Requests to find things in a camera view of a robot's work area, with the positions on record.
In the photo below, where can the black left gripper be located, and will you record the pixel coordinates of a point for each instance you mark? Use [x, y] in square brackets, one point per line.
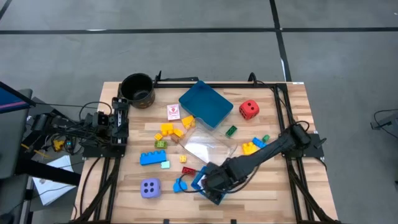
[120, 130]

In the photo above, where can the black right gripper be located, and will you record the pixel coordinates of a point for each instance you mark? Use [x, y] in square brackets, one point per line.
[217, 180]

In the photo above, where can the red white card deck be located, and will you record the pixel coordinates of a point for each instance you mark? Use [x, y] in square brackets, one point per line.
[201, 180]
[173, 112]

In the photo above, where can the red toy brick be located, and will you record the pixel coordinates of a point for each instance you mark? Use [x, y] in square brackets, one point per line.
[188, 170]

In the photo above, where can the small yellow square brick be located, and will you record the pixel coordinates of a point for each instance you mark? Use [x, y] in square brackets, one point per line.
[183, 159]

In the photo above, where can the blue one-stud toy block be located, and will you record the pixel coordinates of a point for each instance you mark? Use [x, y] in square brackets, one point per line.
[177, 188]

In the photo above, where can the long blue toy block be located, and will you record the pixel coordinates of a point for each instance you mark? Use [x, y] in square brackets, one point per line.
[152, 158]

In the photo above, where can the lime green toy brick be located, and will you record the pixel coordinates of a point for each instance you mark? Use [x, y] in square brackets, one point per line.
[160, 144]

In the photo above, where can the big yellow stud block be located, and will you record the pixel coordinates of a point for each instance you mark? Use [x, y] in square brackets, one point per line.
[167, 128]

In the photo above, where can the dark green toy brick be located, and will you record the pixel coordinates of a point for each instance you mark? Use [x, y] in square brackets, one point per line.
[231, 131]

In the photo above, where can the brown toy block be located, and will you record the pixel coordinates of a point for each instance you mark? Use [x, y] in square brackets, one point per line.
[175, 139]

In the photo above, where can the blue toy brick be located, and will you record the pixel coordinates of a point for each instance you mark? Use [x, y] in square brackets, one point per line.
[258, 142]

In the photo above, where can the small yellow toy block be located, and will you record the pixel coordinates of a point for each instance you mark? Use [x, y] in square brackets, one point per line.
[178, 132]
[158, 136]

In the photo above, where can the small green toy block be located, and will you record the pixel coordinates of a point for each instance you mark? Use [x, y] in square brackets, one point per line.
[265, 138]

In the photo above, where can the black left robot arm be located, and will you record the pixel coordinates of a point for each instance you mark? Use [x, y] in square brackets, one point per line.
[53, 123]

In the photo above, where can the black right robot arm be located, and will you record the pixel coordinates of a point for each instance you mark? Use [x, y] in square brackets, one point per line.
[264, 152]

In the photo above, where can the blue slotted plastic basket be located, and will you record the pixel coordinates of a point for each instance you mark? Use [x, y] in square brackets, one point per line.
[195, 184]

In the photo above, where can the yellow four-stud toy block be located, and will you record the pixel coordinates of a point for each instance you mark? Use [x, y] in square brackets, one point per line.
[247, 148]

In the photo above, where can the black pumpkin face bucket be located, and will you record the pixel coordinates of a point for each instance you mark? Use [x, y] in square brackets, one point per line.
[136, 87]

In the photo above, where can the small light blue block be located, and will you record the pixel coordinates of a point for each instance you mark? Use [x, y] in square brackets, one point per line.
[165, 164]

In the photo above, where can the purple foam die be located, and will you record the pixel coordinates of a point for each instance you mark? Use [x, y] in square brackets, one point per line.
[150, 188]

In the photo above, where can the yellow two-stud toy block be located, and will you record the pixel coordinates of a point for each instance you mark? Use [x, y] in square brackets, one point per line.
[188, 121]

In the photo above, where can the dark teal plastic bin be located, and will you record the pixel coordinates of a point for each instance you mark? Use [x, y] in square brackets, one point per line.
[205, 104]

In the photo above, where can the red foam die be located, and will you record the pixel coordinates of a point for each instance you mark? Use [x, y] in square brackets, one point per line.
[248, 109]

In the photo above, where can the white paper sheets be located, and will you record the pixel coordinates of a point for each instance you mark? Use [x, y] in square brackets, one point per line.
[53, 186]

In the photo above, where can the black side desk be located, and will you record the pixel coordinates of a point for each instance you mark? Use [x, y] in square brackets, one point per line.
[12, 140]

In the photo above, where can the black monitor with blue screen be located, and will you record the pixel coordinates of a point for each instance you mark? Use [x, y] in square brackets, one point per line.
[12, 101]

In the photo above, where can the dark grey floor stand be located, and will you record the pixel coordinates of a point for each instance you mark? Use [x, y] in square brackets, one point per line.
[388, 122]

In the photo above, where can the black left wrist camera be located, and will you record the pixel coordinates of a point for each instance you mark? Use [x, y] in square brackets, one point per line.
[100, 119]

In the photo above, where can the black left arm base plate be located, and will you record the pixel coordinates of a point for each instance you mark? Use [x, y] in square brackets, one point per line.
[102, 152]

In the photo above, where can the black aluminium table frame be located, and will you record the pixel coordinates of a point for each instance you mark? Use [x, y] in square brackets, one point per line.
[248, 85]

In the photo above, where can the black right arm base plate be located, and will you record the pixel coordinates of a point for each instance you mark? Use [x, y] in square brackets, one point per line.
[314, 150]

